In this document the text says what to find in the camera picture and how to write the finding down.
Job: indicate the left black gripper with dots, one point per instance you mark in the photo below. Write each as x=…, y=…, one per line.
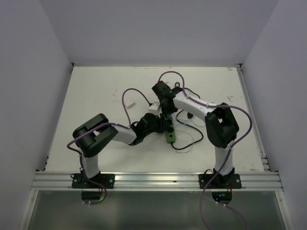
x=161, y=123

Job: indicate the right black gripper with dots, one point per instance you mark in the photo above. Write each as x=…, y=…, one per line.
x=167, y=111

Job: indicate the green power strip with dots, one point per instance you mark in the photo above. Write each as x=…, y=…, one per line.
x=170, y=134

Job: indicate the white charger plug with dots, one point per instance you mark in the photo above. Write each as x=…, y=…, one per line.
x=129, y=103

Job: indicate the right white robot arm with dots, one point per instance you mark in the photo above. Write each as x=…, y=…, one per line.
x=220, y=123

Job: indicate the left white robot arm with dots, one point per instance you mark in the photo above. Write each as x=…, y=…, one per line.
x=92, y=136

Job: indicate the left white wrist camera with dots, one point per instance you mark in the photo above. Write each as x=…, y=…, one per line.
x=155, y=109

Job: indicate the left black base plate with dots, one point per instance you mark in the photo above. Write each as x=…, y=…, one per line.
x=79, y=182

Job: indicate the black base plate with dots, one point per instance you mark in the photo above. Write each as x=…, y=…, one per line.
x=229, y=181
x=79, y=182

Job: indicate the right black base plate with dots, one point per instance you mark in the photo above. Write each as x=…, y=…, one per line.
x=229, y=181

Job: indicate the aluminium rail frame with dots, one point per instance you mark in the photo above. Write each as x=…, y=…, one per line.
x=153, y=165

